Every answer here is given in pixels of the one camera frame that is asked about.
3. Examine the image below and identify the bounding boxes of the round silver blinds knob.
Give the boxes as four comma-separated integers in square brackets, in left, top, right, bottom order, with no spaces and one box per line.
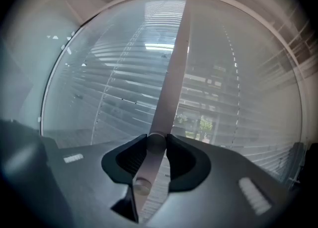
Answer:
[133,177,152,196]
[146,133,167,154]

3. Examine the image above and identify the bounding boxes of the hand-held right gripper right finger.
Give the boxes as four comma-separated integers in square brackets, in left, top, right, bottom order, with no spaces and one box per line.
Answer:
[165,133,212,193]

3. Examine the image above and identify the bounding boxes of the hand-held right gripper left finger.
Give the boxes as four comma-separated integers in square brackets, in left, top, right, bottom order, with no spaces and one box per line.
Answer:
[101,134,148,224]

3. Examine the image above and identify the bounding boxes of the white slatted window blinds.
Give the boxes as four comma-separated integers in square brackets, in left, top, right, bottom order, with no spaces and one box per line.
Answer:
[41,0,187,149]
[171,0,303,183]

